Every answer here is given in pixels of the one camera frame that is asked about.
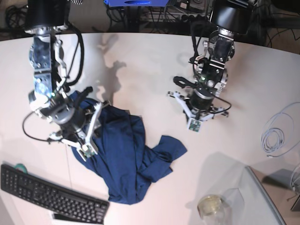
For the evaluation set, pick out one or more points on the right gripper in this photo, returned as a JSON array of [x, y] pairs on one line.
[[66, 113]]

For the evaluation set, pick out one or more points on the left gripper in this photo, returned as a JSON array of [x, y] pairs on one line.
[[200, 99]]

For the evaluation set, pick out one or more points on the dark blue t-shirt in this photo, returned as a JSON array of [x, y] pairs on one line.
[[125, 163]]

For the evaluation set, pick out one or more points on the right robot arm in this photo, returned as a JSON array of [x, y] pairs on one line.
[[44, 20]]

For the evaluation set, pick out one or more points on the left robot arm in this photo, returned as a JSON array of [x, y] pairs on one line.
[[231, 18]]

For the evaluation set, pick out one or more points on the black power strip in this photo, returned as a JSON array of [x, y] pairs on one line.
[[170, 17]]

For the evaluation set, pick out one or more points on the green tape roll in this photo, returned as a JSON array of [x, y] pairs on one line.
[[21, 167]]

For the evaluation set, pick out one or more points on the black computer keyboard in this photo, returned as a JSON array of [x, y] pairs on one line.
[[52, 197]]

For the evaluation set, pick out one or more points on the blue box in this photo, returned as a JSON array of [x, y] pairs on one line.
[[135, 3]]

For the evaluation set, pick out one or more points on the clear tape roll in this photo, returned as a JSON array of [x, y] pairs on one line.
[[210, 205]]

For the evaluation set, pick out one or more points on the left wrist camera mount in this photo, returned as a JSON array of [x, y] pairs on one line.
[[197, 117]]

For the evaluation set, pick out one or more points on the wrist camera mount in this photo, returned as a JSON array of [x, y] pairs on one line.
[[197, 117], [84, 141]]

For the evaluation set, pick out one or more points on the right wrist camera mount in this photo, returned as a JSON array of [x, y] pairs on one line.
[[84, 141]]

